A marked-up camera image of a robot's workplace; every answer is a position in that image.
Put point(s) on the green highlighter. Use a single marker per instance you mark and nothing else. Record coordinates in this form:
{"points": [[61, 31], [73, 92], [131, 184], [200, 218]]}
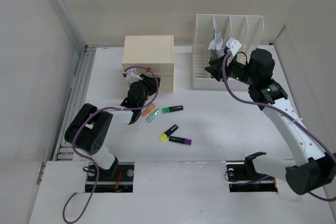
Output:
{"points": [[172, 109]]}

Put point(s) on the yellow highlighter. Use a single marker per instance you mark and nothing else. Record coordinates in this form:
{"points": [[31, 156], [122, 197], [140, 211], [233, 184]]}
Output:
{"points": [[168, 132]]}

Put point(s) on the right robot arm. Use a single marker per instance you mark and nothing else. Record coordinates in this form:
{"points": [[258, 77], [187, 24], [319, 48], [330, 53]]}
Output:
{"points": [[314, 164]]}

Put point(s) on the beige wooden drawer cabinet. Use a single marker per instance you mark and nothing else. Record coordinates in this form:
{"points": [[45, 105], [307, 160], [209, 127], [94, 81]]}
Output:
{"points": [[155, 52]]}

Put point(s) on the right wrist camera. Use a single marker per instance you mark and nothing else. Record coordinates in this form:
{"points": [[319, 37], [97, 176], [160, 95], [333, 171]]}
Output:
{"points": [[233, 46]]}

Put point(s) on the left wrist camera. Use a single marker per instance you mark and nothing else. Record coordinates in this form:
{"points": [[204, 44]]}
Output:
{"points": [[132, 76]]}

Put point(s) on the orange clip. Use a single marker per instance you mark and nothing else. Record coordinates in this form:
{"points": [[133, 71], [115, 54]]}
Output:
{"points": [[148, 109]]}

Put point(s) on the aluminium frame rail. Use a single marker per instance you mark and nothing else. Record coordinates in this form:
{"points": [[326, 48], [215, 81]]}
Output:
{"points": [[81, 69]]}

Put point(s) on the mint green clip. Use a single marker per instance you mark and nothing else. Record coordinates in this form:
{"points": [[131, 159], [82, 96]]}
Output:
{"points": [[153, 115]]}

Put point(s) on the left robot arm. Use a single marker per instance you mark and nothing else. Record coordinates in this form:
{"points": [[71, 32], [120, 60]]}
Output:
{"points": [[89, 128]]}

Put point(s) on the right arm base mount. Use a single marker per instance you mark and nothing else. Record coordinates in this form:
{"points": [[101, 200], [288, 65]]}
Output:
{"points": [[243, 178]]}

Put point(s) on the white file organizer rack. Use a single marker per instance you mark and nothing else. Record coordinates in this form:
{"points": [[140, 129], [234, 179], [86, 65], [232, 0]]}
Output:
{"points": [[247, 29]]}

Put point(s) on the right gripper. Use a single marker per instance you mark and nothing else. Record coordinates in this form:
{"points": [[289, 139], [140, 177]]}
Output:
{"points": [[216, 69]]}

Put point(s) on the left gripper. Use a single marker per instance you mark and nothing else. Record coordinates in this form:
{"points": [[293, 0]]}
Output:
{"points": [[152, 84]]}

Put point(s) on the purple highlighter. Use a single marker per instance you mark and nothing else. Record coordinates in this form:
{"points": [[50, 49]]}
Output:
{"points": [[180, 140]]}

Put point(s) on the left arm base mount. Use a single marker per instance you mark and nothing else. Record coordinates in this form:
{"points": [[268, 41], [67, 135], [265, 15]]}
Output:
{"points": [[121, 180]]}

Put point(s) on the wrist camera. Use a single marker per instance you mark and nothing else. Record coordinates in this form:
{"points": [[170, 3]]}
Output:
{"points": [[233, 46], [132, 76]]}

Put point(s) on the grey booklet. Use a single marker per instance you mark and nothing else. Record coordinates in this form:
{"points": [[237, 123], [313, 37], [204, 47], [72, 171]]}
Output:
{"points": [[215, 47]]}

